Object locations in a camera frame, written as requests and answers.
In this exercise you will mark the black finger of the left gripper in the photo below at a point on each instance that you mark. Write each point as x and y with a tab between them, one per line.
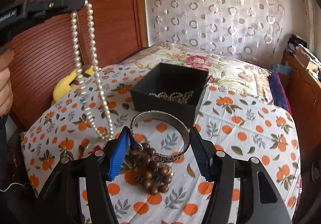
54	7

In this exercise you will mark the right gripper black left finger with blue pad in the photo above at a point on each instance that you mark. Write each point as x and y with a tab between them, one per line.
62	188

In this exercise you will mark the right gripper black right finger ribbed pad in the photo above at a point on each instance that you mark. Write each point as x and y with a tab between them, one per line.
259	199

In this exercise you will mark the silver engraved bangle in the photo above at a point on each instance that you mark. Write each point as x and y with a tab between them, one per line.
166	132

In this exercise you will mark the gold pearl chain jewelry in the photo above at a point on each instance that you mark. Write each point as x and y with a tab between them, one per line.
181	98

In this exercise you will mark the black square jewelry box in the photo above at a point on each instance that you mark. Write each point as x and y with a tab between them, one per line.
171	78

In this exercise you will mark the person's left hand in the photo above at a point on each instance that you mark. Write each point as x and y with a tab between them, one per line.
6	95

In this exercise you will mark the brown wooden wardrobe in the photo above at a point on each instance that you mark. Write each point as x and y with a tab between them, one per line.
47	52

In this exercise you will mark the yellow plush toy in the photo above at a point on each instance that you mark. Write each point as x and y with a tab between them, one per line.
67	83

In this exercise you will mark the blue purple blanket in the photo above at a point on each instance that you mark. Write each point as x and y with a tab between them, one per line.
278	92

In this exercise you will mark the brown wooden dresser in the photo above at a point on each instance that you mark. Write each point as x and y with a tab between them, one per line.
303	93

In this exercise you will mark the floral quilt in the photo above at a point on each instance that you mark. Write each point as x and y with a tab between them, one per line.
230	73

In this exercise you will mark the clutter pile on dresser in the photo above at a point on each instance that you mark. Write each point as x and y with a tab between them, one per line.
296	52

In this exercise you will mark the sheer circle-pattern curtain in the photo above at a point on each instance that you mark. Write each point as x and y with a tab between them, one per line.
243	29

